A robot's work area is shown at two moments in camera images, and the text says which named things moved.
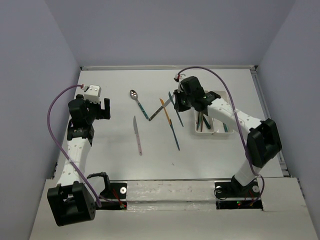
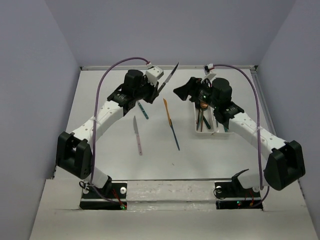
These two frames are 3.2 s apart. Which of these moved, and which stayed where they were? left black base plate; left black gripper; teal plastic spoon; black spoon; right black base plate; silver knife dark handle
Moved: left black gripper; silver knife dark handle
Stayed: right black base plate; teal plastic spoon; left black base plate; black spoon
